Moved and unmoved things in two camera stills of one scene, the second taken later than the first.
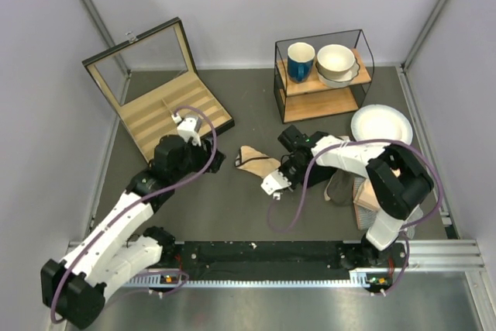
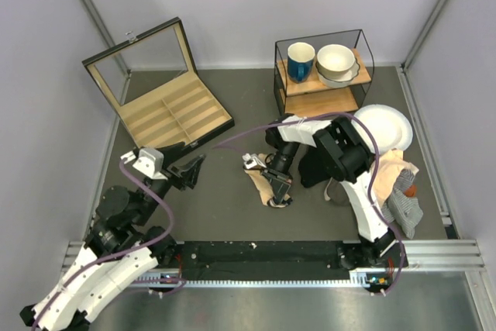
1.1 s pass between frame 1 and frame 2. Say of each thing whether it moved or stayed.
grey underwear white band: stayed
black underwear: stayed
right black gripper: moved
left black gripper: moved
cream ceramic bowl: stayed
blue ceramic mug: stayed
